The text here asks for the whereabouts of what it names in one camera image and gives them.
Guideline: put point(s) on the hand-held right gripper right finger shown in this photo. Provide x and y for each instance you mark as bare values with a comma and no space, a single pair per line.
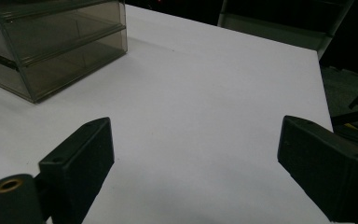
326,168

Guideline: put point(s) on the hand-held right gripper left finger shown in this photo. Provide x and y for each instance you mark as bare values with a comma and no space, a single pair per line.
80,161

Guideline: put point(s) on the smoky transparent drawer box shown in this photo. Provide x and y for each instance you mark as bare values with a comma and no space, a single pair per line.
62,43

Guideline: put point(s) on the white table cover sheet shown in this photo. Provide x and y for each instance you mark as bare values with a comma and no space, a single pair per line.
199,109

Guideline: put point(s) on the white metal desk frame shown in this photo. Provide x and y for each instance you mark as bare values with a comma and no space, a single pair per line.
270,31

